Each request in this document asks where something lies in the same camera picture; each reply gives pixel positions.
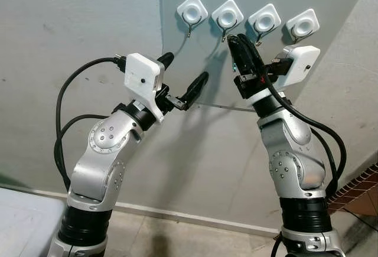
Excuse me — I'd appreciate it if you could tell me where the white square wall hook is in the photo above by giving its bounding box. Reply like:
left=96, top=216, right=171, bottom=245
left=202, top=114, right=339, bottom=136
left=248, top=3, right=282, bottom=46
left=286, top=9, right=320, bottom=39
left=211, top=0, right=244, bottom=43
left=177, top=0, right=208, bottom=38

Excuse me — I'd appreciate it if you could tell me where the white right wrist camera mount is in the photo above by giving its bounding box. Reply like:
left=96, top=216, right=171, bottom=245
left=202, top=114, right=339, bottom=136
left=282, top=45, right=321, bottom=86

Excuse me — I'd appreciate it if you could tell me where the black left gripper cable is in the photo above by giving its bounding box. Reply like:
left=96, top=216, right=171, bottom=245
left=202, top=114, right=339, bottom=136
left=53, top=113, right=110, bottom=191

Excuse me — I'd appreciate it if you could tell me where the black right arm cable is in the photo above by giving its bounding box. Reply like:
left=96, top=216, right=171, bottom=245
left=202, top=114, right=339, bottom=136
left=259, top=58, right=347, bottom=199

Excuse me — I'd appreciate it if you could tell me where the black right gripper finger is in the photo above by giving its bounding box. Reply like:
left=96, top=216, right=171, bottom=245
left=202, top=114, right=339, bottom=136
left=239, top=35, right=265, bottom=77
left=228, top=34, right=252, bottom=79

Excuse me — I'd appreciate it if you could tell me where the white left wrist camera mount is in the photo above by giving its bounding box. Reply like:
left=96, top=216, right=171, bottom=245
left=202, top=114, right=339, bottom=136
left=124, top=53, right=167, bottom=122

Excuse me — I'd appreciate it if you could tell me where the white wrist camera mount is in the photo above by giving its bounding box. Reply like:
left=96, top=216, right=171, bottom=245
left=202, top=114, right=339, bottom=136
left=282, top=45, right=321, bottom=86
left=124, top=53, right=167, bottom=122

